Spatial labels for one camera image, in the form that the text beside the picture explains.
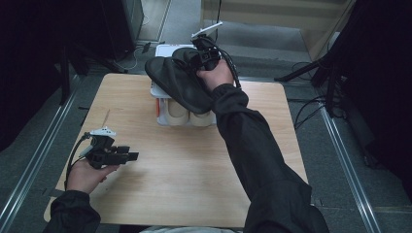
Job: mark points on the dark cabinet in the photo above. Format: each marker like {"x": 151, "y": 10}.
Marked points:
{"x": 131, "y": 22}

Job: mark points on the black power adapter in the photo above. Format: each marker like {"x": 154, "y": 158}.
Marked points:
{"x": 146, "y": 47}

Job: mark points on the metal floor rail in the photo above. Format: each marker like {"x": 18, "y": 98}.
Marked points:
{"x": 32, "y": 161}
{"x": 345, "y": 161}

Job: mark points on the black metal stand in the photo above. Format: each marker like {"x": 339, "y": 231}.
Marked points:
{"x": 64, "y": 77}
{"x": 301, "y": 69}

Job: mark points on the black flip-flop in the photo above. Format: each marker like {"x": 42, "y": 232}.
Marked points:
{"x": 175, "y": 84}
{"x": 183, "y": 53}

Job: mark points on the black curtain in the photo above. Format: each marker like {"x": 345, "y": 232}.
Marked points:
{"x": 382, "y": 81}
{"x": 26, "y": 64}

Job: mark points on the cream clog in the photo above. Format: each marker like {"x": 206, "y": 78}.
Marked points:
{"x": 200, "y": 119}
{"x": 177, "y": 113}

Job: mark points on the white two-tier shoe rack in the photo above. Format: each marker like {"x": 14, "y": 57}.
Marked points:
{"x": 163, "y": 51}

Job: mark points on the person's left hand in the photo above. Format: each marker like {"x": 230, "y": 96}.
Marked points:
{"x": 84, "y": 178}

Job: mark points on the person's right hand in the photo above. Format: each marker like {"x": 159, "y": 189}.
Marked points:
{"x": 217, "y": 76}

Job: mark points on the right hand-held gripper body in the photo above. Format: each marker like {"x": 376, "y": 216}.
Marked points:
{"x": 209, "y": 55}

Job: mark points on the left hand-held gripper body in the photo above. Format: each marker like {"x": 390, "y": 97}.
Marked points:
{"x": 102, "y": 152}

